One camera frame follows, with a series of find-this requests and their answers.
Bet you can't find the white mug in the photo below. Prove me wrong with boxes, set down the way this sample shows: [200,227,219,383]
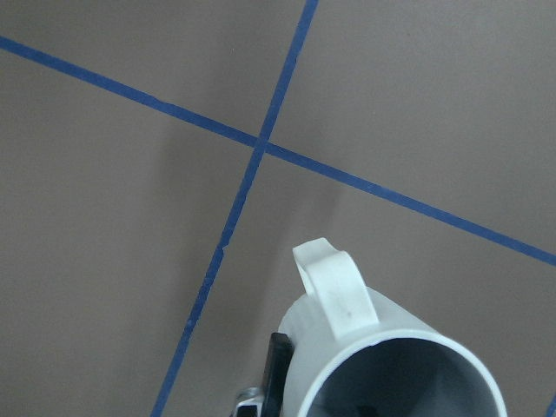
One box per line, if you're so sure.
[279,238,506,416]

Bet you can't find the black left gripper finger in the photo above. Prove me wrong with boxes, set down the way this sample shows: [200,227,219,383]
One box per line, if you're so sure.
[261,332,295,416]

